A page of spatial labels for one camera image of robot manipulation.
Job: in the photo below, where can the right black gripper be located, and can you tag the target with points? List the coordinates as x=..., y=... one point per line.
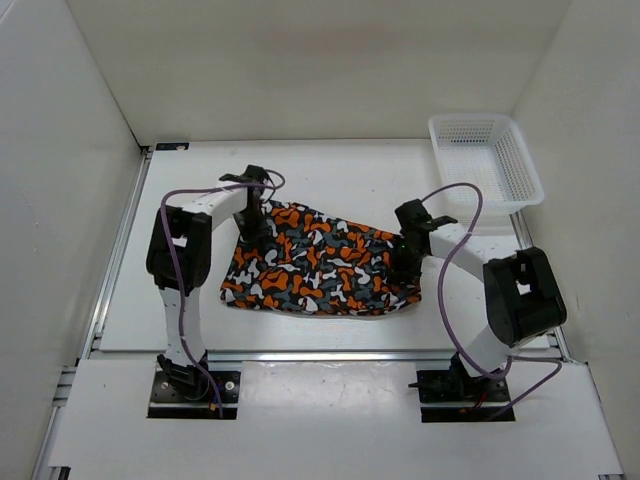
x=405, y=272

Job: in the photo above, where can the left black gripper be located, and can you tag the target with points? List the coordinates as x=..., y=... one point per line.
x=261, y=233

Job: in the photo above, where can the camouflage patterned shorts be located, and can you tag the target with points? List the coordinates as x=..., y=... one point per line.
x=310, y=263

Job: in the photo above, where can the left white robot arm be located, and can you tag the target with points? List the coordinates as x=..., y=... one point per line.
x=179, y=260

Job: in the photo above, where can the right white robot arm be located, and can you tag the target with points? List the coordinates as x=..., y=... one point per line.
x=521, y=295

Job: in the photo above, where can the white plastic basket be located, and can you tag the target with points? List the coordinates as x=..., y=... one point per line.
x=489, y=151

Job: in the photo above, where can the dark blue label sticker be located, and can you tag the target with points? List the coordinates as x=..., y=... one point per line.
x=172, y=146

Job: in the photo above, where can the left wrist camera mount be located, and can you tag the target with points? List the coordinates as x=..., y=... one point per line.
x=252, y=177

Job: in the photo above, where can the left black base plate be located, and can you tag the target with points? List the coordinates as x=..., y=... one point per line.
x=184, y=392

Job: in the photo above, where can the aluminium front rail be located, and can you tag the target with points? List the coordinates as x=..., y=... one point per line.
x=317, y=356

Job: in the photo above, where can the left aluminium side rail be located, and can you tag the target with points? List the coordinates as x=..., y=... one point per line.
x=93, y=325

